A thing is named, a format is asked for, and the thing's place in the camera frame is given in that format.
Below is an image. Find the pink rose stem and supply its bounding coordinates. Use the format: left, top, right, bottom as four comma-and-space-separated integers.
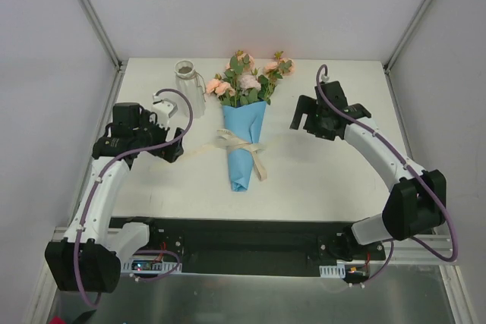
236, 74, 261, 106

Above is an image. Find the purple cable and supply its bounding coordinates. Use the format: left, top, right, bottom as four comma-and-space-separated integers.
74, 88, 195, 309
316, 64, 459, 290

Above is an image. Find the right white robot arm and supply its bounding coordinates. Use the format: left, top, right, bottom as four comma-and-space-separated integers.
290, 81, 447, 261

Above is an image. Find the aluminium frame rail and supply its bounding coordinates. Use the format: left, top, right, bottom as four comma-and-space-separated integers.
52, 225, 459, 264

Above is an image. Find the peach rose stem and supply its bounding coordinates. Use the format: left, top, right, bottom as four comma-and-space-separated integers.
206, 74, 236, 106

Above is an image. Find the white cable duct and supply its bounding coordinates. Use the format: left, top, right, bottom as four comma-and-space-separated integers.
319, 264, 346, 279
121, 260, 182, 275

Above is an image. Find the right white cable duct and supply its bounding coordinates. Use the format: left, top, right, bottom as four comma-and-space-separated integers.
319, 264, 346, 279

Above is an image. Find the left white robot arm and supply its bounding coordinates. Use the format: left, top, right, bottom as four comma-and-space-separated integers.
45, 99, 184, 293

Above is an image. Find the blue wrapping paper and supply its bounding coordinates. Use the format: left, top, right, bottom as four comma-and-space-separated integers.
219, 101, 267, 192

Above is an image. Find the orange rose stem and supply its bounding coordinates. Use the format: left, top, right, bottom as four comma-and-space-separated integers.
257, 51, 296, 105

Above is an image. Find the aluminium frame post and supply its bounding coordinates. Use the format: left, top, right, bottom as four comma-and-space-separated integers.
383, 0, 434, 75
77, 0, 124, 71

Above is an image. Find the left aluminium frame post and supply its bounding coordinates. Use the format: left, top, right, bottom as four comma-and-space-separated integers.
77, 0, 124, 71

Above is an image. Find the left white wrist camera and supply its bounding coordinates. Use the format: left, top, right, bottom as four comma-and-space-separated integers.
151, 95, 178, 129

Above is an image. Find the black object at bottom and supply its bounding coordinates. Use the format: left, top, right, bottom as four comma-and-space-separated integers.
72, 310, 96, 324

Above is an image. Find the right aluminium frame post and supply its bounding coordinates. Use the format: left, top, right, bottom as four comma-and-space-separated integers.
383, 0, 434, 75

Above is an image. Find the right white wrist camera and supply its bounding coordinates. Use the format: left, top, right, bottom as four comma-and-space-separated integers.
318, 74, 330, 83

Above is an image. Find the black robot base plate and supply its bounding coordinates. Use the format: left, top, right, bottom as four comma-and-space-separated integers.
109, 217, 385, 277

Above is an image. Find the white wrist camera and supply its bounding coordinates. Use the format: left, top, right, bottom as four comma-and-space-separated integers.
318, 74, 330, 83
151, 95, 178, 129

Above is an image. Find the red object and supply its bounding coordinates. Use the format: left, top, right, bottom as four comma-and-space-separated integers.
48, 316, 66, 324

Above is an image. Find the cream printed ribbon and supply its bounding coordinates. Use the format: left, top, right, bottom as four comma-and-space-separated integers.
150, 128, 293, 183

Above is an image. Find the left white cable duct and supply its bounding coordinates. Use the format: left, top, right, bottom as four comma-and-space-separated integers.
121, 260, 182, 275

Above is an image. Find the white ribbed ceramic vase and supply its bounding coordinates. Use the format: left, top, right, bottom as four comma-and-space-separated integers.
175, 60, 206, 118

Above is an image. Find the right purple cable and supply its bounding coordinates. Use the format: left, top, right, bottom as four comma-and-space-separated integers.
316, 64, 459, 290

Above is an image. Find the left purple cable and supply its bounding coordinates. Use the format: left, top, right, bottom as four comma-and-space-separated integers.
74, 88, 195, 309

